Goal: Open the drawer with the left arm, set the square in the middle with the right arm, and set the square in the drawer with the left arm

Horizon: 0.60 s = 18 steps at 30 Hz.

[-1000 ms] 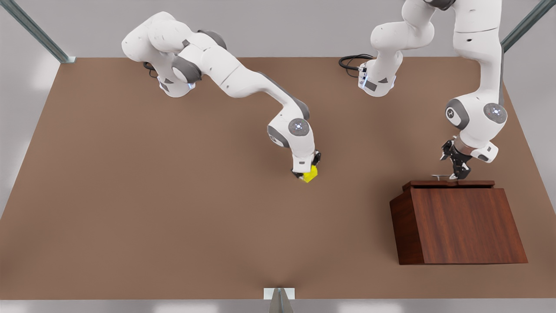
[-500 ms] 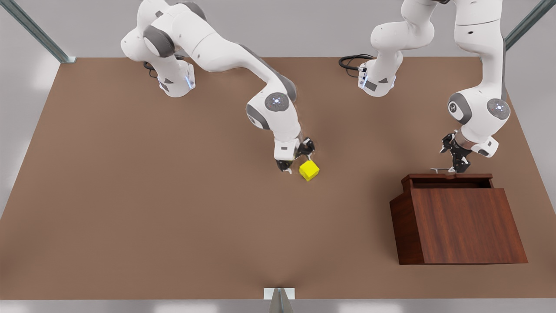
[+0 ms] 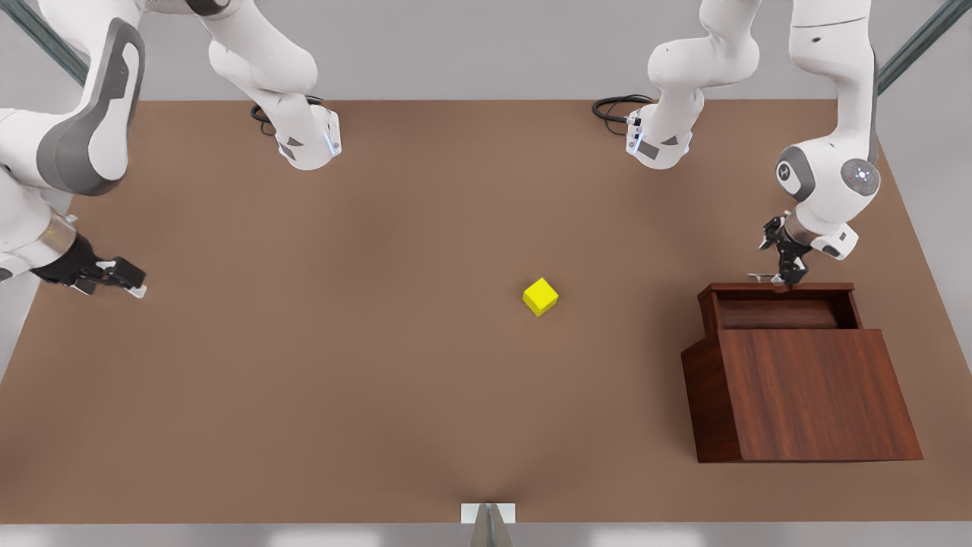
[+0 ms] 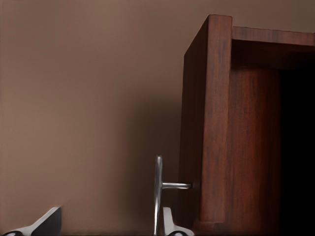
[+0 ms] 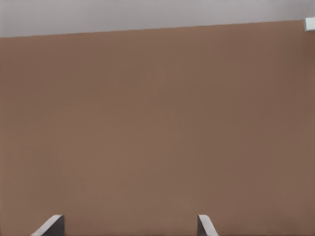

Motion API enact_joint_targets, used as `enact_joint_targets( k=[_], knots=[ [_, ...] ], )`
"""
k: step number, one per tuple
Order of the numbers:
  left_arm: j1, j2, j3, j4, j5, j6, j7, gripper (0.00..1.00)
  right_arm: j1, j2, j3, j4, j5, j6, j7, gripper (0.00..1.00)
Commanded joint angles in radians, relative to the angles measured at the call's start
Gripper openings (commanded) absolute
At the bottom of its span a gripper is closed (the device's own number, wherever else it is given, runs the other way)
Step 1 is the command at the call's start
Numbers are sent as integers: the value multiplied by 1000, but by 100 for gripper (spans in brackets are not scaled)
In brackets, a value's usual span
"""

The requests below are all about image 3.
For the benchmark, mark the dark wooden drawer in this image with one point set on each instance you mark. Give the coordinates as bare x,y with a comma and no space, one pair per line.
778,313

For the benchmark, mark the yellow cube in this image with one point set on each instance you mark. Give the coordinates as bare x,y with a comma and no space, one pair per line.
540,297

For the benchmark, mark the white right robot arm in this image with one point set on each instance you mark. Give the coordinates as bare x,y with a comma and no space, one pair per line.
83,144

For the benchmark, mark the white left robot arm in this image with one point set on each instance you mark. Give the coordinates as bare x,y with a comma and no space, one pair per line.
831,114

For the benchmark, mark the dark wooden cabinet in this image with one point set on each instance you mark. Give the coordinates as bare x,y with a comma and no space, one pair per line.
820,395

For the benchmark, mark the silver frame post with foot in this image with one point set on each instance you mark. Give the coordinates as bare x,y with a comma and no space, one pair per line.
488,524

